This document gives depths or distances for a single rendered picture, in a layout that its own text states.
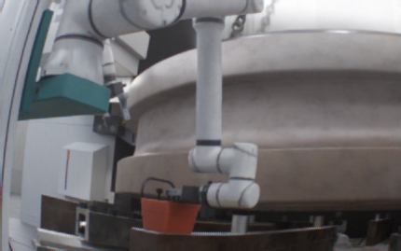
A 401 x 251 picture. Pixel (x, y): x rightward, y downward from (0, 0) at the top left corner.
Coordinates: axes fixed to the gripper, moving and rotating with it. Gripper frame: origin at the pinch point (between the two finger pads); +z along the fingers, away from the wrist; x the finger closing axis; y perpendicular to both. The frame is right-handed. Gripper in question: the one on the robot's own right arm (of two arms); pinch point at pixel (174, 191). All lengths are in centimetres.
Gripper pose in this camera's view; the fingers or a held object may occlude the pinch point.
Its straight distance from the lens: 163.1
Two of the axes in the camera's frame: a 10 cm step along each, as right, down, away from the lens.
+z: -7.9, 0.4, 6.2
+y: 1.1, -9.7, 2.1
